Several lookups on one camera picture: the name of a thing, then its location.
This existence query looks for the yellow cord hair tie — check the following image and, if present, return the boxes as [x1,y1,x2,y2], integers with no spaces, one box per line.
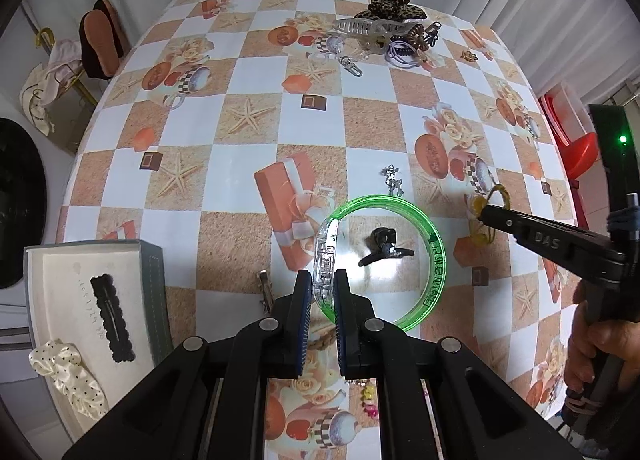
[466,182,512,248]

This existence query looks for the black scalloped snap hair clip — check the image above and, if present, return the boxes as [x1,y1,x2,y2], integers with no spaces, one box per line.
[90,274,136,362]

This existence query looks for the colourful beaded bracelet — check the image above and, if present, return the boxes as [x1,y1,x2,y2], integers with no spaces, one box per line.
[354,378,380,418]

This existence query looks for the cream cloth bag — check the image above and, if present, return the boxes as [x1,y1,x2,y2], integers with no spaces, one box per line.
[20,40,84,137]

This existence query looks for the black hair clip on pile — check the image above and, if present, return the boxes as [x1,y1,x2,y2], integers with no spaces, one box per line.
[423,21,442,48]

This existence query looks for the white washing machine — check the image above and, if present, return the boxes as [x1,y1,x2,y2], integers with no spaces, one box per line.
[1,114,48,350]

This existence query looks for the red plastic stool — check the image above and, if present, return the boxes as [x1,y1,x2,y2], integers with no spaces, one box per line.
[538,81,599,180]

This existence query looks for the purple elastic hair ties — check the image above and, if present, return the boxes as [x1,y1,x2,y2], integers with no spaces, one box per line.
[384,38,426,70]

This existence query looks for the leopard print scrunchie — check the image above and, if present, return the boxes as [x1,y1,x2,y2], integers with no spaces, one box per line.
[355,0,427,22]

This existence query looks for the small gold brooch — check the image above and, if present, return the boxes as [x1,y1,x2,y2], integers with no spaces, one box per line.
[460,50,478,62]

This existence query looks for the gold wire rack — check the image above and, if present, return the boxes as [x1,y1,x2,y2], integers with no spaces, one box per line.
[36,28,85,107]

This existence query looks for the green translucent bangle bracelet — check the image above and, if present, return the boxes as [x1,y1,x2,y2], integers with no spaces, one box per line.
[311,193,448,332]

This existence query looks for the checkered printed tablecloth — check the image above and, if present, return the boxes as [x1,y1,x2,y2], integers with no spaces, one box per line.
[55,0,586,460]

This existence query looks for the small black claw clip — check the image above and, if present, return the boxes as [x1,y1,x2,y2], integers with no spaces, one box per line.
[358,227,416,267]

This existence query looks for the brown spiral hair tie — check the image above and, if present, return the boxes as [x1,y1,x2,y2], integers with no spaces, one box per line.
[399,20,434,53]

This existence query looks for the grey white jewelry box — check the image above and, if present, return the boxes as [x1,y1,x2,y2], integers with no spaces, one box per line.
[24,240,174,440]

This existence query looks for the cream polka dot scrunchie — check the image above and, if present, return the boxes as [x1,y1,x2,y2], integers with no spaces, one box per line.
[28,340,110,421]

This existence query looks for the person's right hand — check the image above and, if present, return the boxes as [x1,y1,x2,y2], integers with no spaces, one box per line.
[564,280,640,393]

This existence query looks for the black orange slippers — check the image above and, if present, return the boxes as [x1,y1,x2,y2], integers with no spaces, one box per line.
[79,0,131,80]

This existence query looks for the silver keychain clasp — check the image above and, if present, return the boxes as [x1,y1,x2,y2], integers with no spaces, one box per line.
[310,33,363,78]

